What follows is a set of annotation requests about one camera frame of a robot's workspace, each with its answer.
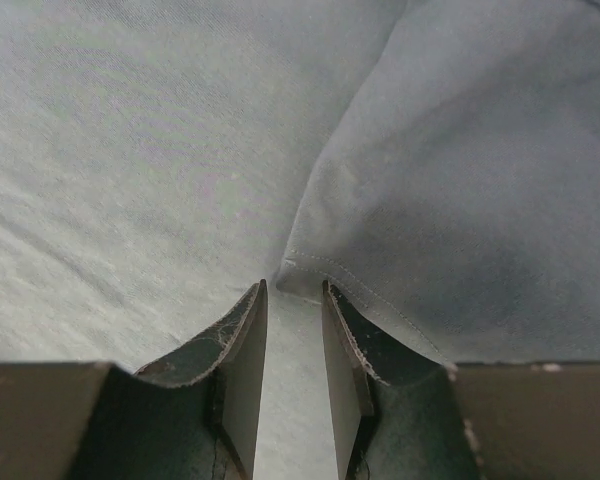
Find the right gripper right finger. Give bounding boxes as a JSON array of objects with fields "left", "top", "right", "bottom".
[{"left": 322, "top": 283, "right": 600, "bottom": 480}]

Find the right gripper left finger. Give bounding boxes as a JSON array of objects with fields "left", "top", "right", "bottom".
[{"left": 0, "top": 282, "right": 267, "bottom": 479}]

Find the dark blue-grey t shirt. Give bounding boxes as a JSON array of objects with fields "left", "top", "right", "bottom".
[{"left": 0, "top": 1, "right": 600, "bottom": 479}]

